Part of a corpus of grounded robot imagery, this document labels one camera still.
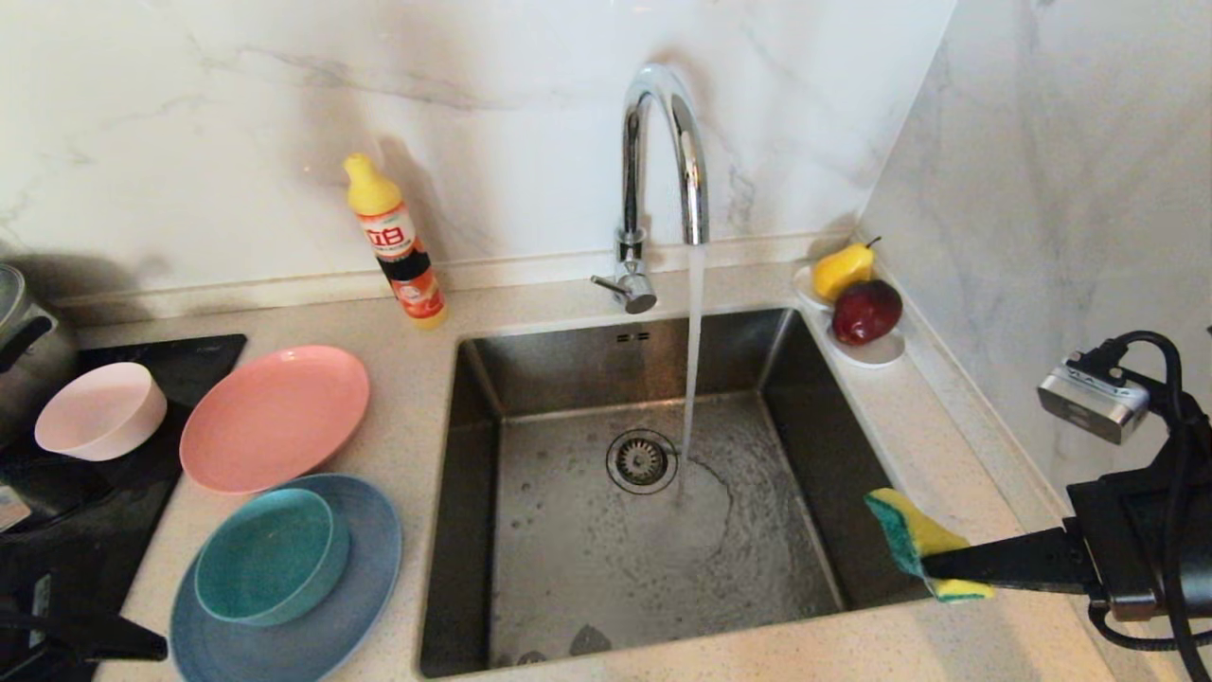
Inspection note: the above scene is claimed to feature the yellow sponge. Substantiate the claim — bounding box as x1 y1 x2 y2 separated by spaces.
864 488 995 603

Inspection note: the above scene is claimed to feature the chrome gooseneck faucet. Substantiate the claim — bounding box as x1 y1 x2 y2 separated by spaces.
591 63 710 314

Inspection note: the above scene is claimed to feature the small white dish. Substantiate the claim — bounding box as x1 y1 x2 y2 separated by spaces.
826 320 906 368
792 263 836 312

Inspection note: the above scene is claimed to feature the black frying pan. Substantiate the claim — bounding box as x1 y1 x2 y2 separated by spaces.
0 436 115 531

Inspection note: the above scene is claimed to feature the steel cooking pot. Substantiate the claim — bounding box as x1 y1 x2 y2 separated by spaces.
0 265 77 446

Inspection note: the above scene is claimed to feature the round metal drain strainer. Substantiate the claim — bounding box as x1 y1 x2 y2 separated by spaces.
606 429 678 495

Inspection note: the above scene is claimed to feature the stainless steel sink basin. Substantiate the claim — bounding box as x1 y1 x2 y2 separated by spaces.
419 306 950 678

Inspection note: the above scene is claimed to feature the yellow-capped orange dish soap bottle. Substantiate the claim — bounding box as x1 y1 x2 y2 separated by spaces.
343 153 448 329

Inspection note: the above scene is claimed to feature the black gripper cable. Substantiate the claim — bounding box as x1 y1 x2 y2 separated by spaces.
1087 332 1212 682

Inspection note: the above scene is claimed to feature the blue plate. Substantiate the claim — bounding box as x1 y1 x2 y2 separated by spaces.
169 474 403 682

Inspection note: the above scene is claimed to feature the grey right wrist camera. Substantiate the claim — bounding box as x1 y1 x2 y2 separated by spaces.
1037 352 1151 446

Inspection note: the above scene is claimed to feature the light pink bowl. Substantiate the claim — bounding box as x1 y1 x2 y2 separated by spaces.
35 362 168 462

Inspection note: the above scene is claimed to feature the salmon pink plate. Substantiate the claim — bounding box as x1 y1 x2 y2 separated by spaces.
180 345 371 494

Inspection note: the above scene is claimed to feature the black induction cooktop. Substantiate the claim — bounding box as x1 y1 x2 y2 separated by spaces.
0 333 247 682

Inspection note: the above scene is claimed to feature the teal bowl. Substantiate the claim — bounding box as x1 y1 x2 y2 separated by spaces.
194 489 350 627

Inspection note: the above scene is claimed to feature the dark red apple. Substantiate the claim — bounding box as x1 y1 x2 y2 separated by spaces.
830 278 903 346

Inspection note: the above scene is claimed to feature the yellow pear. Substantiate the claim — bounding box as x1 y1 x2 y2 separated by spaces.
812 237 881 303

